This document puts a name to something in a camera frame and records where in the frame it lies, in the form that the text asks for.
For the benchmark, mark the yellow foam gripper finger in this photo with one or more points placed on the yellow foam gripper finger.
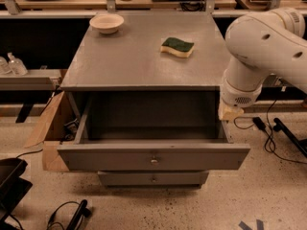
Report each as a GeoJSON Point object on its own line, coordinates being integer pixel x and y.
{"type": "Point", "coordinates": [227, 112]}

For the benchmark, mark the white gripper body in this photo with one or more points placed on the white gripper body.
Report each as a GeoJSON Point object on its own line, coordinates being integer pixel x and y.
{"type": "Point", "coordinates": [238, 97]}

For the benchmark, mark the grey top drawer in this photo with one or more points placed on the grey top drawer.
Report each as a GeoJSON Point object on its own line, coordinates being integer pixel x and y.
{"type": "Point", "coordinates": [152, 131]}

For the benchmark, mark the grey drawer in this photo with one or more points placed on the grey drawer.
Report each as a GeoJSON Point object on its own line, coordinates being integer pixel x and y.
{"type": "Point", "coordinates": [152, 178]}
{"type": "Point", "coordinates": [152, 131]}

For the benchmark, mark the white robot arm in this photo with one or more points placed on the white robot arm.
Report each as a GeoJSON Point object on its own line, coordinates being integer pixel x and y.
{"type": "Point", "coordinates": [262, 44]}

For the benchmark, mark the grey drawer cabinet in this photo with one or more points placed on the grey drawer cabinet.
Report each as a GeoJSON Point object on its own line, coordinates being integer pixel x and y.
{"type": "Point", "coordinates": [130, 60]}

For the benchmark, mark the grey bottom drawer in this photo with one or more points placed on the grey bottom drawer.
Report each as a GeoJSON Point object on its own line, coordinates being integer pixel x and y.
{"type": "Point", "coordinates": [152, 178]}

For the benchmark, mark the open cardboard box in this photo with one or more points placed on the open cardboard box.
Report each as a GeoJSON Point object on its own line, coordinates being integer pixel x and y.
{"type": "Point", "coordinates": [49, 132]}

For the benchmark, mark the green yellow sponge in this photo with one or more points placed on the green yellow sponge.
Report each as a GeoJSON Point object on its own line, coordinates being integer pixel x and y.
{"type": "Point", "coordinates": [177, 47]}

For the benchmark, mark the blue tape marker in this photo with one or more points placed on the blue tape marker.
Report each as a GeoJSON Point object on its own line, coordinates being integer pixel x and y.
{"type": "Point", "coordinates": [257, 225]}

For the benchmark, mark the cream ceramic bowl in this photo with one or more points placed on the cream ceramic bowl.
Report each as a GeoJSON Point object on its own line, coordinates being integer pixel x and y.
{"type": "Point", "coordinates": [106, 23]}

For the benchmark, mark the clear sanitizer bottle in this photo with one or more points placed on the clear sanitizer bottle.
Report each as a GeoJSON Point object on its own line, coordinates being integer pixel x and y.
{"type": "Point", "coordinates": [17, 66]}

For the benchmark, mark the clear plastic bottle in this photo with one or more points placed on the clear plastic bottle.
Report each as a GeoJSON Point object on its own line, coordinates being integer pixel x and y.
{"type": "Point", "coordinates": [4, 66]}

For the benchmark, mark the black stacked trays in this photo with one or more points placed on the black stacked trays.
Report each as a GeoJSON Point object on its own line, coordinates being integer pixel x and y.
{"type": "Point", "coordinates": [12, 187]}

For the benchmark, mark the black handle tool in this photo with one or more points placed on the black handle tool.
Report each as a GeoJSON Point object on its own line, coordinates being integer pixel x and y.
{"type": "Point", "coordinates": [81, 212]}

